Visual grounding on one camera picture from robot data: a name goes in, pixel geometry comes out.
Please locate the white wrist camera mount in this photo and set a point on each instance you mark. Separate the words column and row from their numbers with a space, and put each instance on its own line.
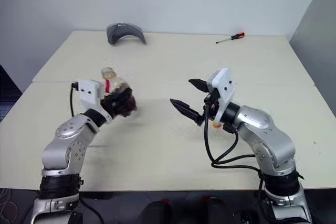
column 89, row 87
column 223, row 82

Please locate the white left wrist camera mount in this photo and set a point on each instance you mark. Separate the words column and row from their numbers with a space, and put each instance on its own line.
column 89, row 87

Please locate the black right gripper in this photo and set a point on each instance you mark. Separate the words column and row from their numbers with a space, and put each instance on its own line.
column 212, row 106

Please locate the plastic bottle with dark liquid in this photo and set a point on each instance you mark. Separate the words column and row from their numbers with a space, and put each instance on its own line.
column 120, row 83

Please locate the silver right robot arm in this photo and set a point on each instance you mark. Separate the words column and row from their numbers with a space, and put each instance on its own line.
column 262, row 129

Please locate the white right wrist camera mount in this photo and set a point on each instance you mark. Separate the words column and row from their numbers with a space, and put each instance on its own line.
column 223, row 82

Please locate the dark blue gridded object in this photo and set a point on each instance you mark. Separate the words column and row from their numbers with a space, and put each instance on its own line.
column 8, row 90

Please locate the yellow bottle cap red tape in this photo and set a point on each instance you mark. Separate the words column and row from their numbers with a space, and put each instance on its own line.
column 217, row 125

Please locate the grey partition panel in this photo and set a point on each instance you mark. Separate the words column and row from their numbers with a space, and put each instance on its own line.
column 317, row 45

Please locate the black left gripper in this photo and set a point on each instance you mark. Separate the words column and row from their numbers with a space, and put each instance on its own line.
column 110, row 106

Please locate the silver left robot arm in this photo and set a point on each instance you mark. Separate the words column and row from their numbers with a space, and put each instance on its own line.
column 65, row 129

